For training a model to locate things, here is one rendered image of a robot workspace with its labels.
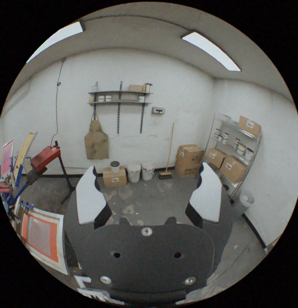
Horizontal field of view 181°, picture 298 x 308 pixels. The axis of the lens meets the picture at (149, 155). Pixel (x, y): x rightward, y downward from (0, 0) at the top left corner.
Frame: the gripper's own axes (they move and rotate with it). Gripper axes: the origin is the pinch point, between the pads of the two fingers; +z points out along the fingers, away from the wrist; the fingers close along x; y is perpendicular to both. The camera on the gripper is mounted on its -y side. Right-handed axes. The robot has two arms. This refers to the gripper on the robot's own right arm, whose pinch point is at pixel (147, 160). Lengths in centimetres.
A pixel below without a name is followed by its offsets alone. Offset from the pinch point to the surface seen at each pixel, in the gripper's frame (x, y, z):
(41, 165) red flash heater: -151, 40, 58
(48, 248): -81, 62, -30
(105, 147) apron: -92, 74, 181
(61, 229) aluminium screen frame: -69, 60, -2
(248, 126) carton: 180, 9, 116
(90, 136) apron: -117, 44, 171
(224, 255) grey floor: 127, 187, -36
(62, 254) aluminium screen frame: -62, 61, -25
